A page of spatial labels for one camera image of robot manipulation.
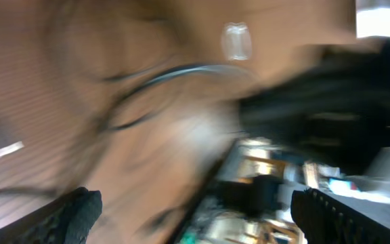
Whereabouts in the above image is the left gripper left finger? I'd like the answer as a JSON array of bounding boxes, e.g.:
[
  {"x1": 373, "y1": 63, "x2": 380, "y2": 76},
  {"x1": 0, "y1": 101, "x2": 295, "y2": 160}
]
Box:
[{"x1": 0, "y1": 187, "x2": 103, "y2": 244}]

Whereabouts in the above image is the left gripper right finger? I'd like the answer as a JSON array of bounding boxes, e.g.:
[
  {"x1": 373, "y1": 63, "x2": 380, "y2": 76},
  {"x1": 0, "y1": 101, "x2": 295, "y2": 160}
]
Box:
[{"x1": 290, "y1": 188, "x2": 390, "y2": 244}]

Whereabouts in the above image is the black USB cable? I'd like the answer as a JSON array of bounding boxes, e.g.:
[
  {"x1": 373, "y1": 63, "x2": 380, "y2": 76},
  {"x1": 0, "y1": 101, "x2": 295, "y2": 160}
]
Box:
[{"x1": 96, "y1": 62, "x2": 260, "y2": 133}]

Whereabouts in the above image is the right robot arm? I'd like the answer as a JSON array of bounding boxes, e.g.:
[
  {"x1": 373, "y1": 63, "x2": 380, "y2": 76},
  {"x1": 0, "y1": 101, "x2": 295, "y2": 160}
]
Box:
[{"x1": 237, "y1": 38, "x2": 390, "y2": 175}]

